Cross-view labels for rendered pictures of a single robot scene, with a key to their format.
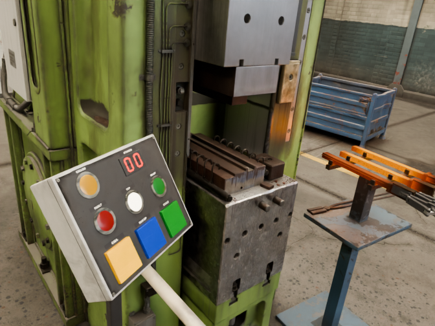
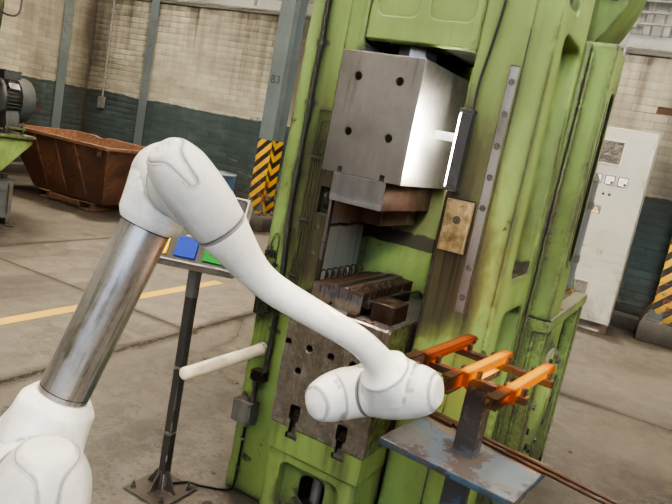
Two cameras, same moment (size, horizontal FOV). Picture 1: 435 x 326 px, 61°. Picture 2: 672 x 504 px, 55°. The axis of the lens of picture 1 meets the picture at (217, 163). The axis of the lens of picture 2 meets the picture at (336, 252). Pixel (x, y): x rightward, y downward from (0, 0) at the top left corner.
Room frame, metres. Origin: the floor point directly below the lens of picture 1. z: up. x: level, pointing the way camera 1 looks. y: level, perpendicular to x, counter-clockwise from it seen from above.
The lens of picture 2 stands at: (0.43, -2.10, 1.48)
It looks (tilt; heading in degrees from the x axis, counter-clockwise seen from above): 10 degrees down; 69
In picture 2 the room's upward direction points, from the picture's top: 11 degrees clockwise
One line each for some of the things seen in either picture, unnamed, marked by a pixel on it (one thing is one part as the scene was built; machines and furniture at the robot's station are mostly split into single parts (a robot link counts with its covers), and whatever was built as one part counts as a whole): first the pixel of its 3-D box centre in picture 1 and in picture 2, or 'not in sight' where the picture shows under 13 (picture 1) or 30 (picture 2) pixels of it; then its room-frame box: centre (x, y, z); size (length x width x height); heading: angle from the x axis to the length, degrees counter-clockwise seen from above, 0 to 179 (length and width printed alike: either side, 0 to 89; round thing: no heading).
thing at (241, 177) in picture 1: (210, 159); (364, 288); (1.38, 0.03, 0.96); 0.42 x 0.20 x 0.09; 41
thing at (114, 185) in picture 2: not in sight; (86, 170); (0.27, 6.99, 0.42); 1.89 x 1.20 x 0.85; 133
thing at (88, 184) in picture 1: (88, 185); not in sight; (0.69, 0.27, 1.16); 0.05 x 0.03 x 0.04; 131
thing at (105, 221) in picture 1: (105, 220); not in sight; (0.67, 0.23, 1.09); 0.05 x 0.03 x 0.04; 131
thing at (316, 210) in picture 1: (356, 201); (518, 457); (1.63, -0.71, 0.70); 0.60 x 0.04 x 0.01; 119
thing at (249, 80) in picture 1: (217, 69); (383, 192); (1.38, 0.03, 1.32); 0.42 x 0.20 x 0.10; 41
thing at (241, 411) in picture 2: (142, 323); (245, 409); (1.08, 0.24, 0.36); 0.09 x 0.07 x 0.12; 131
